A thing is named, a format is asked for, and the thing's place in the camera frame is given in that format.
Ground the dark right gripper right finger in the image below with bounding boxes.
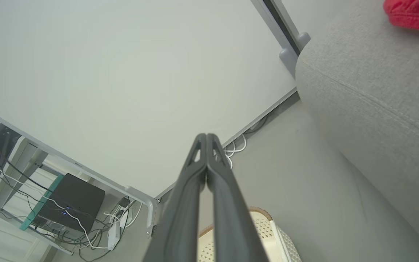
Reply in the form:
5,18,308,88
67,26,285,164
207,133,270,262

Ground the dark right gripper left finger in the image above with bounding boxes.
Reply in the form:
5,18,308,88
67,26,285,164
142,133,207,262

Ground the red Bulls jersey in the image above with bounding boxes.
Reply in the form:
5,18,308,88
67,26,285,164
383,0,419,33

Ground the white perforated laundry basket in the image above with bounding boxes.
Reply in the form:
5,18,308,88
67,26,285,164
197,206,302,262

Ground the grey partition foot with caster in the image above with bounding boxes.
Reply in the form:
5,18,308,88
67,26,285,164
124,185,159,239

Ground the white power strip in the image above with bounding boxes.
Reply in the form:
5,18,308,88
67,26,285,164
107,222,121,251

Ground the black computer box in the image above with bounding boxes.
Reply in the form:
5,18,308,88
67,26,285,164
36,173,106,234

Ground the teal metal bar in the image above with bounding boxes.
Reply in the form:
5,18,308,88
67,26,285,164
19,174,65,231

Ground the large white partition panel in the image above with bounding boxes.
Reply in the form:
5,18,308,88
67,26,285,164
0,0,298,200

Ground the grey metal desk leg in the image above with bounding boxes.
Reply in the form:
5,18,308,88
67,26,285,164
0,136,49,219

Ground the grey fabric sofa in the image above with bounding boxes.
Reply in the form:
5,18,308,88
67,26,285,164
295,0,419,259

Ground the narrow white partition panel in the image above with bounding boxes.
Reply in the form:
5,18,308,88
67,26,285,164
282,0,344,37

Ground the white cable bundle by panel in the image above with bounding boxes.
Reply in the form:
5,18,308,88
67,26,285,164
223,133,248,170

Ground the white floor cable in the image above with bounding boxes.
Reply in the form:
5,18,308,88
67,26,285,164
0,126,109,250

